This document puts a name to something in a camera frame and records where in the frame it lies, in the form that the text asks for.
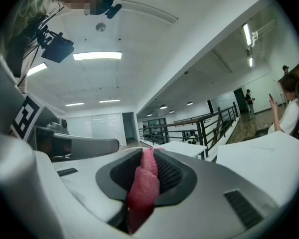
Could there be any white table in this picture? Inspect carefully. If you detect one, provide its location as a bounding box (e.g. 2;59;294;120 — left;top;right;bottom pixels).
216;130;299;207
161;140;208;160

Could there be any frosted glass partition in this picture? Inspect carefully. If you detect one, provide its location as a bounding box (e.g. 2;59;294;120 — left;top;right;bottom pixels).
66;113;123;139

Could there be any black chest monitor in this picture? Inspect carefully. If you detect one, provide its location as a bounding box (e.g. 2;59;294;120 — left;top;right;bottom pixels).
41;37;75;64

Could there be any black metal railing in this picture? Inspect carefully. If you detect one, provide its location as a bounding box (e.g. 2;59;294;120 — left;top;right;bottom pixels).
139;102;240;159

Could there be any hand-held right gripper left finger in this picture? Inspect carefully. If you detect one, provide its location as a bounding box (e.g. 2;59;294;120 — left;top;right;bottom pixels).
52;147;144;234

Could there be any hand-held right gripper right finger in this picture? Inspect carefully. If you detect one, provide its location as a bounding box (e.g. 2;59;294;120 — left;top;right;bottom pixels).
133;148;281;239

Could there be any black head-worn camera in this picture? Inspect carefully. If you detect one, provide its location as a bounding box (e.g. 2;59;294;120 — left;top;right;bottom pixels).
89;0;123;19

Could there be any person's olive shirt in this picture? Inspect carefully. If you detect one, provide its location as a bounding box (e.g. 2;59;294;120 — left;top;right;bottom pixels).
0;0;73;85

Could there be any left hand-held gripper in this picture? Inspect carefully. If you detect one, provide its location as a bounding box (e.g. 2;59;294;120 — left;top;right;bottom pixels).
9;95;121;160

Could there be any black chest camera rig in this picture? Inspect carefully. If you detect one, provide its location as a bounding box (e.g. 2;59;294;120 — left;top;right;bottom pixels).
17;7;65;84

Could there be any pink cloth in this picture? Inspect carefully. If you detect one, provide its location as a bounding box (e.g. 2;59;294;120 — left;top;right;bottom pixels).
127;147;165;235

